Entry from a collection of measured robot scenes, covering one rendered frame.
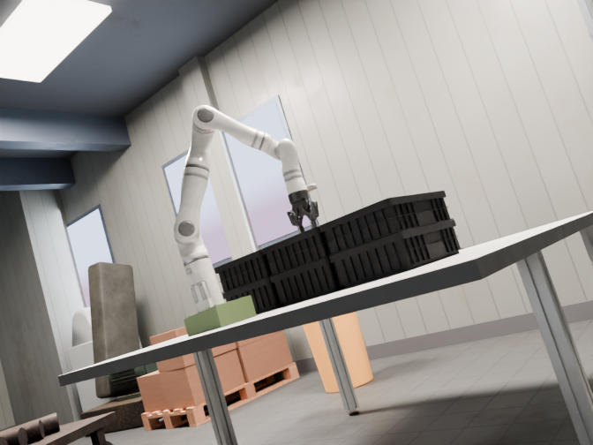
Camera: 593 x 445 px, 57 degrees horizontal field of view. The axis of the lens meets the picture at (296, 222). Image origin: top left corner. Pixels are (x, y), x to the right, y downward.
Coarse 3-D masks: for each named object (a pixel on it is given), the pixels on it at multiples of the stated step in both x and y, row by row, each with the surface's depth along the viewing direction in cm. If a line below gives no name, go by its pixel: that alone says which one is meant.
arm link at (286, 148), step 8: (280, 144) 200; (288, 144) 199; (280, 152) 199; (288, 152) 199; (296, 152) 201; (288, 160) 200; (296, 160) 201; (288, 168) 200; (296, 168) 201; (288, 176) 200; (296, 176) 200
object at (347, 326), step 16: (336, 320) 375; (352, 320) 381; (320, 336) 377; (352, 336) 377; (320, 352) 379; (352, 352) 375; (320, 368) 383; (352, 368) 373; (368, 368) 381; (336, 384) 374
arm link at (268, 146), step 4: (264, 136) 200; (268, 136) 201; (264, 140) 200; (268, 140) 200; (272, 140) 204; (260, 144) 200; (264, 144) 200; (268, 144) 200; (272, 144) 205; (276, 144) 206; (260, 148) 201; (264, 148) 201; (268, 148) 203; (272, 148) 205; (264, 152) 204; (268, 152) 204; (272, 152) 205; (276, 152) 203; (272, 156) 206; (276, 156) 205; (280, 160) 206
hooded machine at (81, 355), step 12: (84, 312) 617; (72, 324) 631; (84, 324) 616; (72, 336) 633; (84, 336) 618; (72, 348) 629; (84, 348) 614; (72, 360) 631; (84, 360) 616; (84, 384) 620; (84, 396) 622; (96, 396) 606; (84, 408) 624
